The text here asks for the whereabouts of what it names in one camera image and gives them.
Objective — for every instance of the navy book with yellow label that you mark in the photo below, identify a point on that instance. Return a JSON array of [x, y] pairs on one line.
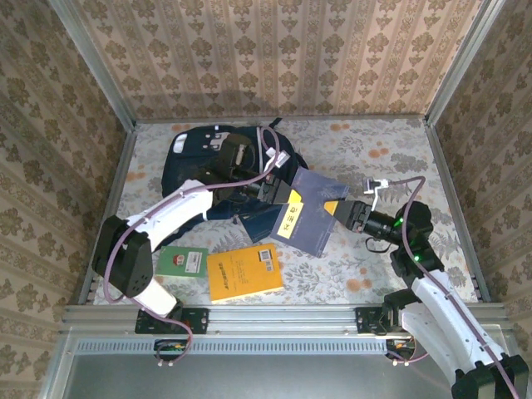
[[311, 224]]

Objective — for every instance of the navy blue backpack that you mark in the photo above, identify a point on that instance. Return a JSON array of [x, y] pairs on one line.
[[187, 166]]

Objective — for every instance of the green book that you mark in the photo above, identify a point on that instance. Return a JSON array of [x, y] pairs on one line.
[[183, 266]]

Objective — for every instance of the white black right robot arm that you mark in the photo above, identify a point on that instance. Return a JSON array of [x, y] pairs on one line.
[[440, 316]]

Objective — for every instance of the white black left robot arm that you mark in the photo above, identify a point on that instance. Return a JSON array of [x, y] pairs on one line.
[[183, 203]]

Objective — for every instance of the black controller board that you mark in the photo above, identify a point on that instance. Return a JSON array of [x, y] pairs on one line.
[[170, 348], [401, 348]]

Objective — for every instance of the grey metal sheet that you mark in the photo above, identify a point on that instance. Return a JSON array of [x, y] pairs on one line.
[[282, 378]]

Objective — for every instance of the aluminium table side rail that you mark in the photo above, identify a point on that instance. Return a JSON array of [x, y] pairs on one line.
[[453, 199], [120, 174]]

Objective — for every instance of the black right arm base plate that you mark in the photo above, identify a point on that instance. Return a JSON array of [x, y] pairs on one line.
[[365, 320]]

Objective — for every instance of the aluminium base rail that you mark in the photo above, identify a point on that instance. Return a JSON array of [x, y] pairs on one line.
[[282, 318]]

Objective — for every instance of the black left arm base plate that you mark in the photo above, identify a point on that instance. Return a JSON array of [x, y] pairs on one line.
[[199, 320]]

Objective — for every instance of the aluminium corner post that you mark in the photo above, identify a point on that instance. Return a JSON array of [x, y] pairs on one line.
[[461, 62], [95, 70]]

